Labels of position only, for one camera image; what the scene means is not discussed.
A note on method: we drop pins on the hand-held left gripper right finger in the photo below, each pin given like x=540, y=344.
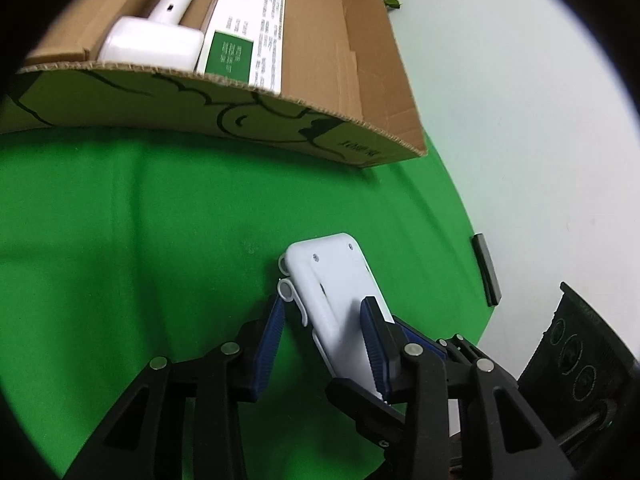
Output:
x=374, y=355

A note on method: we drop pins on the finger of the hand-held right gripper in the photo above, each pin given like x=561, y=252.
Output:
x=365, y=405
x=432, y=349

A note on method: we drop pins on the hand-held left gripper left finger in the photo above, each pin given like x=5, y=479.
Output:
x=267, y=355

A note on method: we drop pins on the large cardboard box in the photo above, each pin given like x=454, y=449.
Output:
x=150, y=105

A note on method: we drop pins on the white handheld device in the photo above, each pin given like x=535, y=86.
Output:
x=150, y=45

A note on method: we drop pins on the white box with green label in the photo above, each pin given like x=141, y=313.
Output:
x=250, y=20

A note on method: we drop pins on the narrow cardboard box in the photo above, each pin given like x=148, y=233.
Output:
x=65, y=20

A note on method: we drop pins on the black flat bar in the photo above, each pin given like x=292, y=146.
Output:
x=487, y=270

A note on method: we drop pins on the green tablecloth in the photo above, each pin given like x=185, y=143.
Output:
x=150, y=235

